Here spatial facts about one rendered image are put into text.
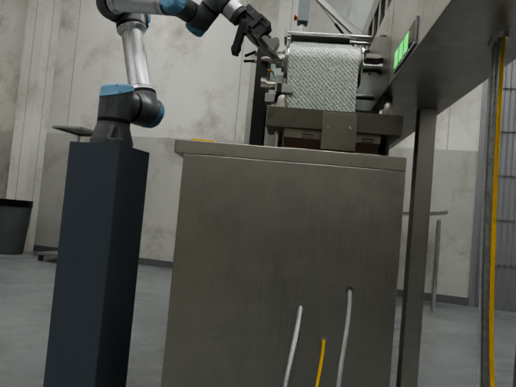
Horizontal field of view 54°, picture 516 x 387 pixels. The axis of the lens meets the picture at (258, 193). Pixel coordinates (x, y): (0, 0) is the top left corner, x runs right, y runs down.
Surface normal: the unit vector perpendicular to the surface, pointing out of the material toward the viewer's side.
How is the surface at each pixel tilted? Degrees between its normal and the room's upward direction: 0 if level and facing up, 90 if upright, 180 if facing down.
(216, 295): 90
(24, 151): 90
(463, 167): 90
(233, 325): 90
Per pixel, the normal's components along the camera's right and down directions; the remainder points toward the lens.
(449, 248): -0.29, -0.07
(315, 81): -0.06, -0.06
